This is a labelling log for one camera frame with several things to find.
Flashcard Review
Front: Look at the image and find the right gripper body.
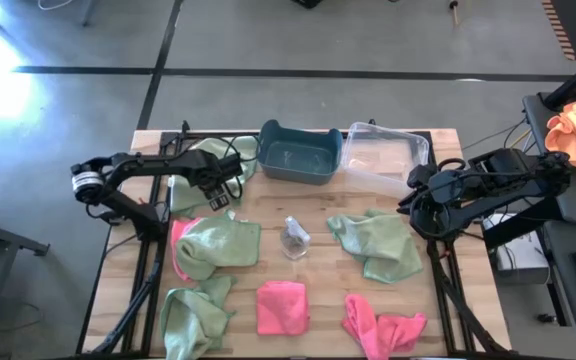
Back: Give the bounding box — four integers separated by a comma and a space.
409, 168, 470, 239

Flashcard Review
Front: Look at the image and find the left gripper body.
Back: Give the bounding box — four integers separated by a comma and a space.
180, 148, 244, 194

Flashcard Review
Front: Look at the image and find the green microfiber towel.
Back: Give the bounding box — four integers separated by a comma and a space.
167, 135, 260, 217
326, 208, 424, 285
174, 209, 263, 282
159, 274, 238, 360

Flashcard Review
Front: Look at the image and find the pink microfiber towel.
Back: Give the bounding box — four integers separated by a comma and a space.
169, 216, 204, 282
341, 293, 428, 360
255, 279, 311, 337

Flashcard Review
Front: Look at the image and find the clear plastic bin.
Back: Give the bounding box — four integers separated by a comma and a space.
340, 121, 430, 197

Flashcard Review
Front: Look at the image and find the teal plastic basket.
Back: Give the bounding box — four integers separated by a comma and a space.
257, 118, 344, 186

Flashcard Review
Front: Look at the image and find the white box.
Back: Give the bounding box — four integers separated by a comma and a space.
482, 213, 550, 286

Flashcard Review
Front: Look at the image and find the clear spray bottle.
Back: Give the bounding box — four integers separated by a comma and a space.
279, 215, 313, 261

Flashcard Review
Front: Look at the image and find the black diagonal beam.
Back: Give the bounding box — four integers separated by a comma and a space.
542, 49, 576, 110

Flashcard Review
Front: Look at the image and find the grey side desk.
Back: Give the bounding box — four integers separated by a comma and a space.
0, 199, 52, 261

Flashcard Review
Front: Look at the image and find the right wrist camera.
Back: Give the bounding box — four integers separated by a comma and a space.
406, 163, 438, 190

